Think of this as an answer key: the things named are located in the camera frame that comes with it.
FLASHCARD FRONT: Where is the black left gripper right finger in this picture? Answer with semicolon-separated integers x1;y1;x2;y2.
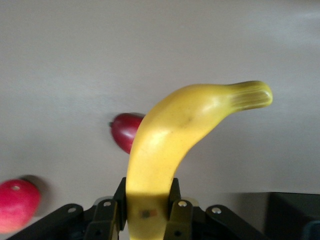
163;176;201;240

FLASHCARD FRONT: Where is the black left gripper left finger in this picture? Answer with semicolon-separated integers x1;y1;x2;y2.
84;176;129;240

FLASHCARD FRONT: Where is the yellow banana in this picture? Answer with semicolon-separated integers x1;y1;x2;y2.
126;80;274;240

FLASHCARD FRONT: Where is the black rectangular plastic box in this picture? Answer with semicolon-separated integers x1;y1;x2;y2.
264;191;320;240

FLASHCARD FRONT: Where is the plain red apple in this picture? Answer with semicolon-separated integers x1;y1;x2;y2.
0;178;42;235

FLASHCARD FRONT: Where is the red and yellow mango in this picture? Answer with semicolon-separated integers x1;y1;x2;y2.
108;112;147;155

